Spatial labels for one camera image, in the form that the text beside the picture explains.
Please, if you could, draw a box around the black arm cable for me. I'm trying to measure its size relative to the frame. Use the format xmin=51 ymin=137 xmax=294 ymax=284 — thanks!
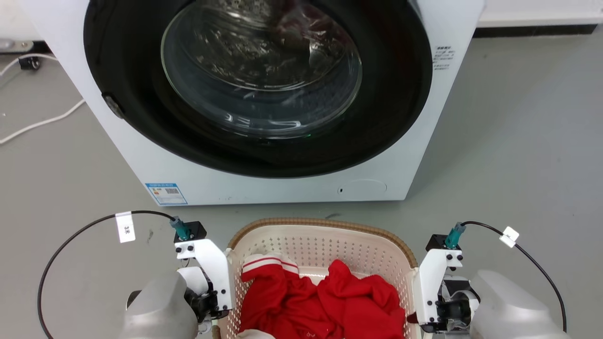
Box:
xmin=37 ymin=210 xmax=178 ymax=339
xmin=461 ymin=220 xmax=567 ymax=333

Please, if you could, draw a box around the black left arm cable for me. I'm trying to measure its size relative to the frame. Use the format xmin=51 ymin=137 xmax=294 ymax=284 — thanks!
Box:
xmin=37 ymin=210 xmax=178 ymax=339

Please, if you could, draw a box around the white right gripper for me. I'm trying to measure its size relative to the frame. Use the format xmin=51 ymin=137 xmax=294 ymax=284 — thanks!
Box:
xmin=413 ymin=248 xmax=481 ymax=334

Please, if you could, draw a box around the long white cable tag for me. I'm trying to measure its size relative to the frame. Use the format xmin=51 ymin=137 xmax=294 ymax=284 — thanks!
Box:
xmin=115 ymin=211 xmax=137 ymax=244

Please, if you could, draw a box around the white cloth piece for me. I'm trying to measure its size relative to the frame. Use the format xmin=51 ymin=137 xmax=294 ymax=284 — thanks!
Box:
xmin=235 ymin=329 xmax=277 ymax=339

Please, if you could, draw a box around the white cable with black plug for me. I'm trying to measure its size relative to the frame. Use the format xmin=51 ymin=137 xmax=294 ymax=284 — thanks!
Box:
xmin=0 ymin=53 xmax=60 ymax=77

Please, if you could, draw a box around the beige plastic laundry basket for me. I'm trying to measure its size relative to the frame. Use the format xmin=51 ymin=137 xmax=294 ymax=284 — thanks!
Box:
xmin=212 ymin=217 xmax=420 ymax=339

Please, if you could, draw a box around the grey metal floor fitting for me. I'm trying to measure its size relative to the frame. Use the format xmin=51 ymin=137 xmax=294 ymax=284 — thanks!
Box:
xmin=0 ymin=40 xmax=34 ymax=53

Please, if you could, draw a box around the white printed warning sticker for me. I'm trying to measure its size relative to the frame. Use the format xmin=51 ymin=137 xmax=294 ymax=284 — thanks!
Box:
xmin=433 ymin=45 xmax=456 ymax=72

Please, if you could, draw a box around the black round washer door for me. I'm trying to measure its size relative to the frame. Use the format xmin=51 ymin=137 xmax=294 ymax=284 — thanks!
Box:
xmin=83 ymin=0 xmax=433 ymax=179

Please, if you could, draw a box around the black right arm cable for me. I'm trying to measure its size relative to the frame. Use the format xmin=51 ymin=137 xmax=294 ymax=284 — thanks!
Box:
xmin=461 ymin=220 xmax=567 ymax=333

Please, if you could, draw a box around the blue energy label sticker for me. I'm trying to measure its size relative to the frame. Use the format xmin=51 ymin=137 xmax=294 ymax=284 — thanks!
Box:
xmin=145 ymin=182 xmax=188 ymax=206

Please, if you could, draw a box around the red garment with white stripes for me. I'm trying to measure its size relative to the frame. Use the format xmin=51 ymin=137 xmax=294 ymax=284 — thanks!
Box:
xmin=239 ymin=254 xmax=407 ymax=339

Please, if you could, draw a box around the white floor cable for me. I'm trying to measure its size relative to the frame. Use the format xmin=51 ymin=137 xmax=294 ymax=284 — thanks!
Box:
xmin=0 ymin=98 xmax=86 ymax=145

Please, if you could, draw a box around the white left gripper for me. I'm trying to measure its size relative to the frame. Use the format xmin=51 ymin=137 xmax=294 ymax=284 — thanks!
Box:
xmin=175 ymin=238 xmax=234 ymax=332

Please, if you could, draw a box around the white front-load washing machine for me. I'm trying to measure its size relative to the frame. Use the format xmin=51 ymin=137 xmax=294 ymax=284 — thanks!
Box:
xmin=21 ymin=0 xmax=486 ymax=207

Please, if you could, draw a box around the small white cable tag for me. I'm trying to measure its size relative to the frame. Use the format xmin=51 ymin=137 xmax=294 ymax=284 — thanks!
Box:
xmin=499 ymin=226 xmax=520 ymax=249

